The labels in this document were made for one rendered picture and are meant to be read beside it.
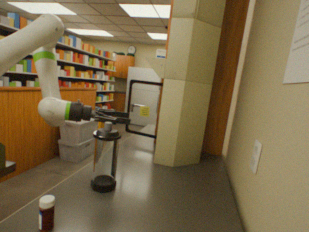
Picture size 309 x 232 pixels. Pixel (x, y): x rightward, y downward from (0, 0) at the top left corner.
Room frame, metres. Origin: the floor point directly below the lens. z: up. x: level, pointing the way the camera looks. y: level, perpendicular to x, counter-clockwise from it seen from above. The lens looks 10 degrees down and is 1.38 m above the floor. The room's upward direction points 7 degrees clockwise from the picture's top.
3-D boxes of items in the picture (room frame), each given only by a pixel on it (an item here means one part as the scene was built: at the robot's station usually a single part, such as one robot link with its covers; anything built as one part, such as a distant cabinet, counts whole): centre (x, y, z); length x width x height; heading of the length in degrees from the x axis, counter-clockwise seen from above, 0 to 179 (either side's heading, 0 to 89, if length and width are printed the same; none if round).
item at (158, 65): (1.22, -0.03, 1.46); 0.32 x 0.11 x 0.10; 166
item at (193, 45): (1.18, -0.21, 1.33); 0.32 x 0.25 x 0.77; 166
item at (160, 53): (1.17, -0.02, 1.54); 0.05 x 0.05 x 0.06; 5
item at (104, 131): (0.75, 0.16, 1.18); 0.09 x 0.09 x 0.07
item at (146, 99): (1.41, 0.03, 1.19); 0.30 x 0.01 x 0.40; 68
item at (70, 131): (3.21, 1.14, 0.49); 0.60 x 0.42 x 0.33; 166
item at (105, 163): (0.75, 0.16, 1.06); 0.11 x 0.11 x 0.21
